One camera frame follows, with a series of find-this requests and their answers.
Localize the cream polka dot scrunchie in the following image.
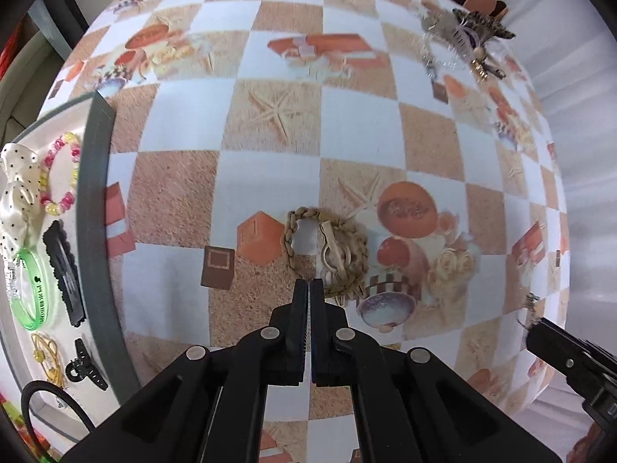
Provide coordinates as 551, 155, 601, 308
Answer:
0, 141, 50, 262

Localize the checkered printed tablecloth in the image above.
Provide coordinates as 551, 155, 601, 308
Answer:
43, 0, 573, 463

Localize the pink and yellow bead bracelet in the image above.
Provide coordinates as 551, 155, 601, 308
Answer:
40, 132, 84, 219

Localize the braided rope bracelet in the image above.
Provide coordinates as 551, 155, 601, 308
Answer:
281, 206, 370, 301

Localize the brown slipper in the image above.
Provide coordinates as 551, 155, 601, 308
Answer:
452, 0, 510, 19

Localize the white jewelry tray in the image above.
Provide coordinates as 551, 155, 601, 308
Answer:
0, 91, 142, 447

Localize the black claw hair clip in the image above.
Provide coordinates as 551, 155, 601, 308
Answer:
64, 339, 110, 392

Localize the pale green sofa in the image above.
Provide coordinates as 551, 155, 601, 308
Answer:
0, 33, 55, 132

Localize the black cable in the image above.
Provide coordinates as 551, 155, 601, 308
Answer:
19, 380, 96, 447

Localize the red object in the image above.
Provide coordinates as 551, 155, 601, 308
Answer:
0, 18, 26, 74

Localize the dark grey post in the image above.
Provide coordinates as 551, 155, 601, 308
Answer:
28, 0, 93, 59

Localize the silver pendant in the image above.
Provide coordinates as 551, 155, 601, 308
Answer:
421, 43, 440, 83

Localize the black comb hair clip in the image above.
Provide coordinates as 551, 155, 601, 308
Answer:
41, 218, 86, 327

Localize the pile of assorted jewelry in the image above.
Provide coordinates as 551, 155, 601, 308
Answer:
418, 6, 518, 84

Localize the yellow hair tie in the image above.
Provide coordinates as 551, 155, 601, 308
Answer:
30, 332, 67, 387

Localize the green and clear bangle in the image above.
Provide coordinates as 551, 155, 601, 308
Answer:
4, 245, 59, 332

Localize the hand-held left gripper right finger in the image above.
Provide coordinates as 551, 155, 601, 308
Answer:
310, 279, 562, 463

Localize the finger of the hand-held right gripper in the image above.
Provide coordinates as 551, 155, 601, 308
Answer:
523, 316, 604, 389

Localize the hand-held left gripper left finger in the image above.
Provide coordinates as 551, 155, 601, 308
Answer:
60, 279, 310, 463

